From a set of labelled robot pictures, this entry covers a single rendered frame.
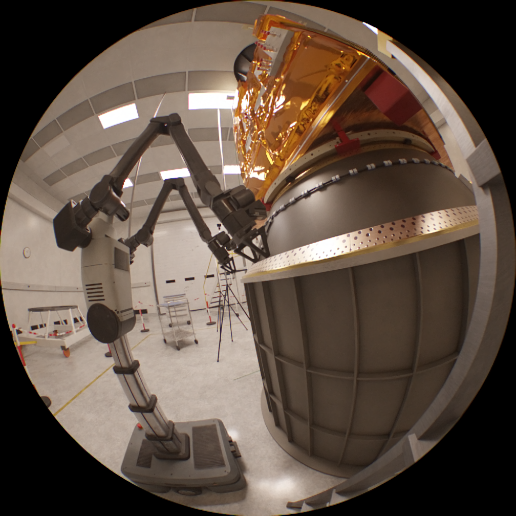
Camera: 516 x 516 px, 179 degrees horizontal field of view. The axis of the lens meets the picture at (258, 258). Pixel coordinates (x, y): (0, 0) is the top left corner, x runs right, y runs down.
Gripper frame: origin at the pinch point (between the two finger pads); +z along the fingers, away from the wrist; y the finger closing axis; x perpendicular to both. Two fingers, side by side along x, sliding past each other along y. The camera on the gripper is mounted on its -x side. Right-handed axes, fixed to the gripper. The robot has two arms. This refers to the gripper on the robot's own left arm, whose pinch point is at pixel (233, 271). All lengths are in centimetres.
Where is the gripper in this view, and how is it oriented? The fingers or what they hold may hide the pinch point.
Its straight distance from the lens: 90.3
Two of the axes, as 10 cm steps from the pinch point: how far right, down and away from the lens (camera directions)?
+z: 6.1, 7.9, 0.7
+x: -7.3, 5.9, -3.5
